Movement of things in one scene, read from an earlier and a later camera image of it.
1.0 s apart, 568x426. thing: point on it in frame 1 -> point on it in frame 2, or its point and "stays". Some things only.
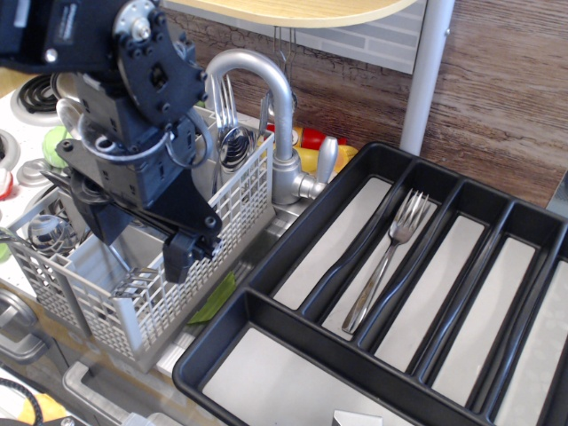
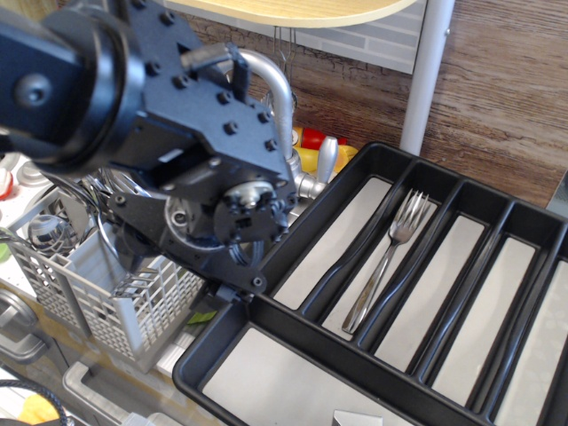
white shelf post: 424,83 stays
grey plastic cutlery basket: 119,292 stays
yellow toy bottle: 309,157 stays
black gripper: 130,165 -> 217,221
